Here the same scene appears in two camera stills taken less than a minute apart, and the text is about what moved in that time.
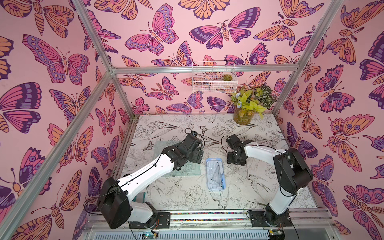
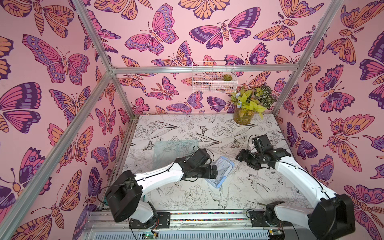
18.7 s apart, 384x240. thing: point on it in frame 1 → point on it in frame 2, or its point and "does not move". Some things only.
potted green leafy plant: x=248 y=102 does not move
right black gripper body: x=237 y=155 → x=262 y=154
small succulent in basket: x=227 y=77 does not move
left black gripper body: x=194 y=157 → x=205 y=172
